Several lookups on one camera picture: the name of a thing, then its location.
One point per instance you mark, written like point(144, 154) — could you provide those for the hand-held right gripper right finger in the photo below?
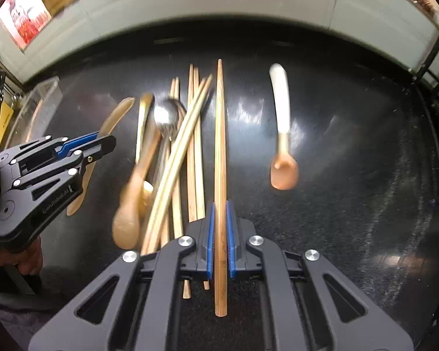
point(231, 241)

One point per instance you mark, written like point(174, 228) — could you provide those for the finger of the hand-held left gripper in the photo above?
point(77, 143)
point(102, 146)

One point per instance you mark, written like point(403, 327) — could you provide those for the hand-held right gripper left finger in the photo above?
point(209, 241)

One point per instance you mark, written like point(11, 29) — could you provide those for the slim wooden spoon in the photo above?
point(111, 121)

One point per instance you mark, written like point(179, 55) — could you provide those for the gold metal spoon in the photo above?
point(145, 117)

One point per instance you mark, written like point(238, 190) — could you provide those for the clear plastic container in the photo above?
point(40, 95)

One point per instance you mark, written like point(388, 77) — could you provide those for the bundle of wooden chopsticks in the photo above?
point(172, 190)

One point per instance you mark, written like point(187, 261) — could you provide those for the silver metal spoon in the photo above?
point(166, 115)

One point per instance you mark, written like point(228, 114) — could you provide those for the large wooden spoon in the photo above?
point(126, 223)

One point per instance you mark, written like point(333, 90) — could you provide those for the long dark wooden chopstick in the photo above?
point(220, 153)

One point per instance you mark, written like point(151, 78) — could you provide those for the person's left hand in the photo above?
point(27, 261)

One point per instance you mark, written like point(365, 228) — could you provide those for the yellow cardboard box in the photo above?
point(5, 120)

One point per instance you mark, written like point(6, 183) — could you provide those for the red snack package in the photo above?
point(25, 25)

